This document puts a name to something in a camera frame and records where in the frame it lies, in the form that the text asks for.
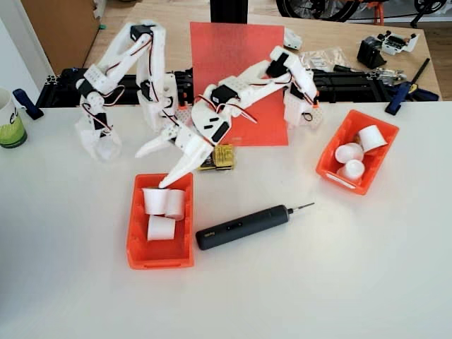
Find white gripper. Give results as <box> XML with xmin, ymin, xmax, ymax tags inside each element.
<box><xmin>74</xmin><ymin>117</ymin><xmax>114</xmax><ymax>160</ymax></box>
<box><xmin>134</xmin><ymin>123</ymin><xmax>213</xmax><ymax>189</ymax></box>

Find white coffee pod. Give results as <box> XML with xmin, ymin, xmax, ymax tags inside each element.
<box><xmin>95</xmin><ymin>136</ymin><xmax>123</xmax><ymax>162</ymax></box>
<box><xmin>165</xmin><ymin>189</ymin><xmax>186</xmax><ymax>222</ymax></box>
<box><xmin>334</xmin><ymin>142</ymin><xmax>364</xmax><ymax>165</ymax></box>
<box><xmin>356</xmin><ymin>124</ymin><xmax>388</xmax><ymax>153</ymax></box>
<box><xmin>335</xmin><ymin>158</ymin><xmax>367</xmax><ymax>182</ymax></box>
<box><xmin>146</xmin><ymin>215</ymin><xmax>177</xmax><ymax>243</ymax></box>

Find blue lid coffee pod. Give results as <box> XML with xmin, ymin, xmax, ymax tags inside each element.
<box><xmin>141</xmin><ymin>188</ymin><xmax>169</xmax><ymax>216</ymax></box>

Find yellow and black packet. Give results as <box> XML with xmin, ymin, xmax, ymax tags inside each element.
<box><xmin>197</xmin><ymin>143</ymin><xmax>237</xmax><ymax>173</ymax></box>

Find orange plastic bin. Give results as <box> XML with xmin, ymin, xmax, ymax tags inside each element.
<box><xmin>126</xmin><ymin>172</ymin><xmax>196</xmax><ymax>271</ymax></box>

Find orange bin with white label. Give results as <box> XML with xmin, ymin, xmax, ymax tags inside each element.
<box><xmin>315</xmin><ymin>109</ymin><xmax>400</xmax><ymax>196</ymax></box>

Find white and green mug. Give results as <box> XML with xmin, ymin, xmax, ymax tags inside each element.
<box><xmin>0</xmin><ymin>86</ymin><xmax>28</xmax><ymax>149</ymax></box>

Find dark grey electric screwdriver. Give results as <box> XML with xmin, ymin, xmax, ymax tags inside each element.
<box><xmin>195</xmin><ymin>201</ymin><xmax>315</xmax><ymax>251</ymax></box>

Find red foam sheet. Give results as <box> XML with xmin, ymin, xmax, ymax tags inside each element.
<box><xmin>189</xmin><ymin>20</ymin><xmax>290</xmax><ymax>146</ymax></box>

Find black bicycle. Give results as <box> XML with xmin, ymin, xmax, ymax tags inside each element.
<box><xmin>275</xmin><ymin>0</ymin><xmax>375</xmax><ymax>22</ymax></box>

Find black printed part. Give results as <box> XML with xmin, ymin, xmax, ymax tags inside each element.
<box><xmin>356</xmin><ymin>36</ymin><xmax>386</xmax><ymax>70</ymax></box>

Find silver metal clamp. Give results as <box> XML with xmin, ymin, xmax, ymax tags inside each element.
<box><xmin>367</xmin><ymin>67</ymin><xmax>407</xmax><ymax>85</ymax></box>

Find blue clamp with black bar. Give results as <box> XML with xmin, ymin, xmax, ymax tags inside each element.
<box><xmin>384</xmin><ymin>58</ymin><xmax>439</xmax><ymax>115</ymax></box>

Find white device with circuit board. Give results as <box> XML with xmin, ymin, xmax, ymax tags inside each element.
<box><xmin>376</xmin><ymin>30</ymin><xmax>420</xmax><ymax>56</ymax></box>

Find orange stand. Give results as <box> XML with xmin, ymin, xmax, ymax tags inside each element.
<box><xmin>372</xmin><ymin>0</ymin><xmax>386</xmax><ymax>25</ymax></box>

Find blue clamp handle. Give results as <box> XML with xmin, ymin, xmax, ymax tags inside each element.
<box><xmin>13</xmin><ymin>88</ymin><xmax>44</xmax><ymax>120</ymax></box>

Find black upright post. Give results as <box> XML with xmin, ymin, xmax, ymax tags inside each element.
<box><xmin>210</xmin><ymin>0</ymin><xmax>248</xmax><ymax>23</ymax></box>

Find black handled screwdriver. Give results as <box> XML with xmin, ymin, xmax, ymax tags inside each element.
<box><xmin>333</xmin><ymin>63</ymin><xmax>364</xmax><ymax>73</ymax></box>

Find black aluminium rail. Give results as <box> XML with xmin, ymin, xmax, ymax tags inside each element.
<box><xmin>35</xmin><ymin>70</ymin><xmax>396</xmax><ymax>107</ymax></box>

